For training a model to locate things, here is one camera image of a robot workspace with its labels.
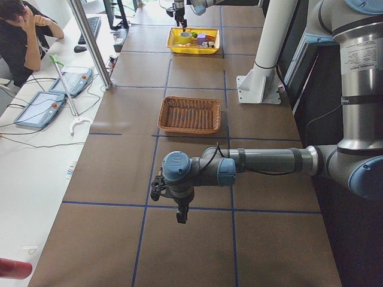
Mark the purple foam cube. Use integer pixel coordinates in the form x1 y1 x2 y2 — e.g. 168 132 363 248
196 33 207 46

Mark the red cylinder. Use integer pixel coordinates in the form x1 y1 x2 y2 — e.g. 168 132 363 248
0 258 32 280

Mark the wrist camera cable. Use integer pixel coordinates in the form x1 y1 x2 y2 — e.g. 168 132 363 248
197 142 300 180

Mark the toy panda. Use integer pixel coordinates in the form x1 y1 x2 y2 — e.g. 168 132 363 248
200 41 215 48

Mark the black keyboard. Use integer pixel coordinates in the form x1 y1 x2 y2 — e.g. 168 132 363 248
78 16 102 45

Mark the yellow plastic basket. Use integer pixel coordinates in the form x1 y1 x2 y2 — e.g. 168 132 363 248
167 28 220 54

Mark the seated person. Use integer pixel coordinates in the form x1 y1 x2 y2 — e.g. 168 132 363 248
1 1 64 87

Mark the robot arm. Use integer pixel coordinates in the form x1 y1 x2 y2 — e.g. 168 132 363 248
166 0 240 32
150 1 382 224

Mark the lower teach pendant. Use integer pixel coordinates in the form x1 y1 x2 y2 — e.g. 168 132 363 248
14 91 65 128

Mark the upper teach pendant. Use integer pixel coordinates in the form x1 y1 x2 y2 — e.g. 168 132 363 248
61 65 93 97

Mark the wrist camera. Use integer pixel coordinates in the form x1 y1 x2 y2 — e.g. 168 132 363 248
166 7 174 17
150 175 166 201

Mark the reacher grabber stick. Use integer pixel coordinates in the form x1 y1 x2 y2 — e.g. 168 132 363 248
49 55 93 136

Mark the yellow tape roll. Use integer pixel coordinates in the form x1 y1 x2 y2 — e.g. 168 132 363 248
178 32 193 45

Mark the black monitor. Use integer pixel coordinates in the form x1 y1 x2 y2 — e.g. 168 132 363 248
103 0 141 30

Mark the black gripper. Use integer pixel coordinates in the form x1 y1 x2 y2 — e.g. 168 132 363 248
171 190 194 224
173 0 187 32

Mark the black computer mouse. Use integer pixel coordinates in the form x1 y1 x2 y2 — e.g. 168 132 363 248
74 45 87 53

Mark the orange toy carrot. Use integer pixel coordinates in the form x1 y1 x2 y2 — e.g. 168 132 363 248
205 35 215 42

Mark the teach pendant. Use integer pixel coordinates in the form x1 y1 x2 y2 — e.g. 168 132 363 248
61 65 93 97
14 91 65 128

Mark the aluminium frame post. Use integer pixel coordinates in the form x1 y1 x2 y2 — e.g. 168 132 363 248
68 0 113 90

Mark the brown wicker basket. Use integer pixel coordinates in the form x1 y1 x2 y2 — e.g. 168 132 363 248
157 96 221 135

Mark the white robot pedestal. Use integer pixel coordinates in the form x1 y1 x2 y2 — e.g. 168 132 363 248
236 0 299 105

